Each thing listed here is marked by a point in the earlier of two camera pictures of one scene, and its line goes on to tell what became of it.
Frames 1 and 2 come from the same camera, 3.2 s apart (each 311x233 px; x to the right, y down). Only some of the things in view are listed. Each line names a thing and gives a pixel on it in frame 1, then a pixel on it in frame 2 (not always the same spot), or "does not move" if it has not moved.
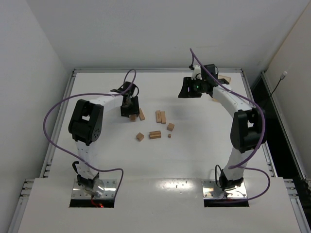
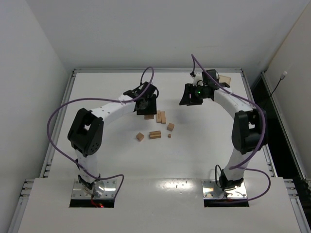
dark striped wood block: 155,134 does not move
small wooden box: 227,78 does not move
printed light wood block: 158,117 does not move
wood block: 133,118 → 149,117
